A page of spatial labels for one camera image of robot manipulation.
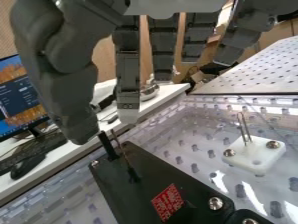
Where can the metal bowl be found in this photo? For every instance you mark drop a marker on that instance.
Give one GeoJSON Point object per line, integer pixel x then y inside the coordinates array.
{"type": "Point", "coordinates": [149, 90]}

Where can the black computer mouse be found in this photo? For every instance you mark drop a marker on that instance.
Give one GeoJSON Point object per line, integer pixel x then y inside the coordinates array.
{"type": "Point", "coordinates": [26, 166]}

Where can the black keyboard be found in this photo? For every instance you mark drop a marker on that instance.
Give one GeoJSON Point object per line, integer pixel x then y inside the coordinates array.
{"type": "Point", "coordinates": [37, 145]}

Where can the clear box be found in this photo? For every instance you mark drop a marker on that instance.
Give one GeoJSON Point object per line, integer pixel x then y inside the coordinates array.
{"type": "Point", "coordinates": [186, 133]}

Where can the computer monitor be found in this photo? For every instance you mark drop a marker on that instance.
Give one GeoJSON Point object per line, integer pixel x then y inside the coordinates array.
{"type": "Point", "coordinates": [17, 100]}

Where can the dark grey five-finger robot hand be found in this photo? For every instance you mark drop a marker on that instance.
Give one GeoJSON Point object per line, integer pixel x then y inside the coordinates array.
{"type": "Point", "coordinates": [66, 66]}

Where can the small white screwed block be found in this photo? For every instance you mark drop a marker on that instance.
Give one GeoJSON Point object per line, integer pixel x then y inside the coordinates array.
{"type": "Point", "coordinates": [254, 156]}

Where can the long white desk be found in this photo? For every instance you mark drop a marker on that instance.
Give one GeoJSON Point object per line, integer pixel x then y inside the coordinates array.
{"type": "Point", "coordinates": [80, 148]}

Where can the black plate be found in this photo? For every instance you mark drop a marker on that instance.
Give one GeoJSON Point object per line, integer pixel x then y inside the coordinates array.
{"type": "Point", "coordinates": [146, 186]}

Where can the thin stick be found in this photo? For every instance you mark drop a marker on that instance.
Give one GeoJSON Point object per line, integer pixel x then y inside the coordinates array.
{"type": "Point", "coordinates": [123, 156]}

